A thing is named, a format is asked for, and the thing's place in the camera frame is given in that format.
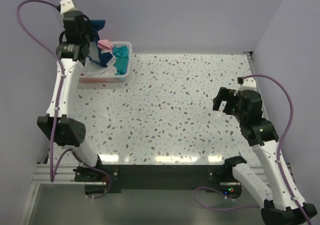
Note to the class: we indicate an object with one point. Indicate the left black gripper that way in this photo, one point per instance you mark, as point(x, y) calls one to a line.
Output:
point(88, 51)

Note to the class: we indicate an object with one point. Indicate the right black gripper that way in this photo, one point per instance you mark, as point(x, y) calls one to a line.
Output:
point(227, 100)

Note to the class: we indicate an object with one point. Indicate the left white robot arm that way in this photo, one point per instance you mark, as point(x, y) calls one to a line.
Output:
point(59, 124)

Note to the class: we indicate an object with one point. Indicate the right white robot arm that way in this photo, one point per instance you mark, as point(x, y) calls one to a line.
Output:
point(280, 201)

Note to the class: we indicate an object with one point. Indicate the pink t-shirt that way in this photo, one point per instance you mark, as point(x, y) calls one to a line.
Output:
point(105, 44)

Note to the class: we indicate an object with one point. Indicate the white t-shirt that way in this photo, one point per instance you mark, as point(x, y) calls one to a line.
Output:
point(99, 62)

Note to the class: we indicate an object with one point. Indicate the teal t-shirt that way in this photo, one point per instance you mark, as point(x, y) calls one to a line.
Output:
point(121, 54)

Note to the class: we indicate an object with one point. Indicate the white plastic laundry basket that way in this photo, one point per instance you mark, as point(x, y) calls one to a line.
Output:
point(115, 78)

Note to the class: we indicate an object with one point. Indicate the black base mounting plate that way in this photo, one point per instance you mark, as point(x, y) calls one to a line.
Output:
point(113, 178)

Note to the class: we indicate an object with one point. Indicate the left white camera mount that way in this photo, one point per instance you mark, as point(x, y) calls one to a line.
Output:
point(67, 6)

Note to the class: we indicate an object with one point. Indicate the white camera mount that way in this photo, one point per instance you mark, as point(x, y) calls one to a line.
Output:
point(67, 6)
point(246, 84)

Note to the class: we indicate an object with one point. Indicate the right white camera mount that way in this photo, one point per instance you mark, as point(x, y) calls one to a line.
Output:
point(246, 84)

